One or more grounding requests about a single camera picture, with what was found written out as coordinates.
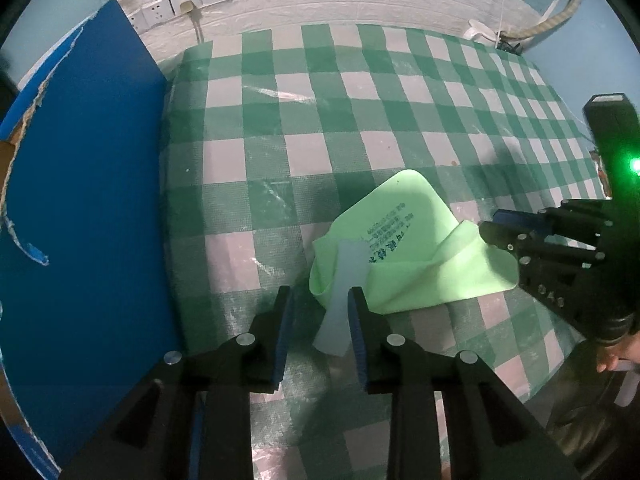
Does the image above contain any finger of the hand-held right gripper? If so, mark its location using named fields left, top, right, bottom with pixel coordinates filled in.
left=492, top=200, right=610, bottom=242
left=479, top=223, right=607, bottom=331

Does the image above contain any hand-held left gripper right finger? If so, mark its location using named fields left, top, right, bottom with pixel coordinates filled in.
left=347, top=286, right=583, bottom=480

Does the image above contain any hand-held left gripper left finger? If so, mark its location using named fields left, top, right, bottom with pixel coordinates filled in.
left=60, top=285, right=296, bottom=480

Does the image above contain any light green cloth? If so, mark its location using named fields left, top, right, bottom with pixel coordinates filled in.
left=308, top=168, right=518, bottom=356

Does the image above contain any blue-edged cardboard box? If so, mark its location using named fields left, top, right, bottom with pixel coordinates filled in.
left=0, top=0, right=188, bottom=480

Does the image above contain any person's right hand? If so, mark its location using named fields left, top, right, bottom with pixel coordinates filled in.
left=595, top=335, right=640, bottom=376

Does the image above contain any dark cloth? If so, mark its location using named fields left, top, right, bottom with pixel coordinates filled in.
left=545, top=355, right=640, bottom=476

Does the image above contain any white plastic object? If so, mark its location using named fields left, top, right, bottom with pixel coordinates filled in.
left=467, top=19, right=503, bottom=46

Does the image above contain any green checked plastic tablecloth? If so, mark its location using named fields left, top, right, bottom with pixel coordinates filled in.
left=162, top=22, right=608, bottom=480

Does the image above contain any beige hose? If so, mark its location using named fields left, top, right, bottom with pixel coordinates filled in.
left=502, top=0, right=586, bottom=43

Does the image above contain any beige plug with cable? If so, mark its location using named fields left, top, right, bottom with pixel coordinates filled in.
left=180, top=1, right=206, bottom=43

